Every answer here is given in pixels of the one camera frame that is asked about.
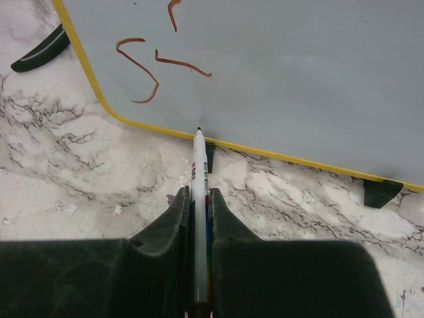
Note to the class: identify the white marker pen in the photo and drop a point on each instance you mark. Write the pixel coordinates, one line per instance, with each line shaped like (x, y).
(200, 227)

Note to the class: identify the yellow framed whiteboard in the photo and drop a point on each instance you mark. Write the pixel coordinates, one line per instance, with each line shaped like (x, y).
(337, 85)

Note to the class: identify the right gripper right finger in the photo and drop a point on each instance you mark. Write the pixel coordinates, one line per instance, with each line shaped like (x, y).
(252, 277)

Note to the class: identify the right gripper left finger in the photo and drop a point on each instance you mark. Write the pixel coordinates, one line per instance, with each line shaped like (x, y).
(142, 276)

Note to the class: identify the black pruning shears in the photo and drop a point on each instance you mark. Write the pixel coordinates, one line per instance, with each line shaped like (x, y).
(50, 48)

